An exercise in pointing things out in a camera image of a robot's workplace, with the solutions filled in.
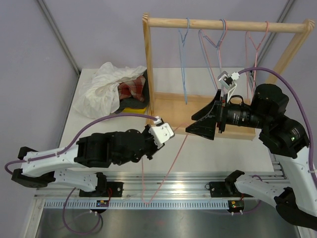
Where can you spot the wooden clothes rack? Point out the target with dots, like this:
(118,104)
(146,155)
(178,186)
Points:
(169,105)

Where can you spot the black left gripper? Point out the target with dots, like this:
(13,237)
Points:
(147,133)

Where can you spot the grey polka dot skirt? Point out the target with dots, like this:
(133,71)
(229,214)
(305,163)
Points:
(133,103)

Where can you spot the aluminium mounting rail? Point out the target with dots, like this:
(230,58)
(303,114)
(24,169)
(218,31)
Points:
(168,197)

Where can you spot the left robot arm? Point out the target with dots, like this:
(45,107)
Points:
(99,150)

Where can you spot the blue wire hanger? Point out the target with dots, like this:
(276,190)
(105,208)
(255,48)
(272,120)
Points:
(181,47)
(217,45)

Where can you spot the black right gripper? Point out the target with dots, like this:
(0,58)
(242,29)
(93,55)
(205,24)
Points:
(205,126)

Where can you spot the yellow plastic tray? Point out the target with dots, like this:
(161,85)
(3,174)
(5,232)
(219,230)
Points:
(134,111)

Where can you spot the red plaid skirt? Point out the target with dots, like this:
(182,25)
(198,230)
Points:
(132,89)

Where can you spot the aluminium frame post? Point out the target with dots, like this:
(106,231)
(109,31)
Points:
(58,35)
(272,36)

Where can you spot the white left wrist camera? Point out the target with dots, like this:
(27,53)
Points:
(161,131)

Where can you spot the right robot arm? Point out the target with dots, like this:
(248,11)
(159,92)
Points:
(285,138)

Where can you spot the white ruffled skirt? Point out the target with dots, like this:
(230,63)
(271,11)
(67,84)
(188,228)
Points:
(99,96)

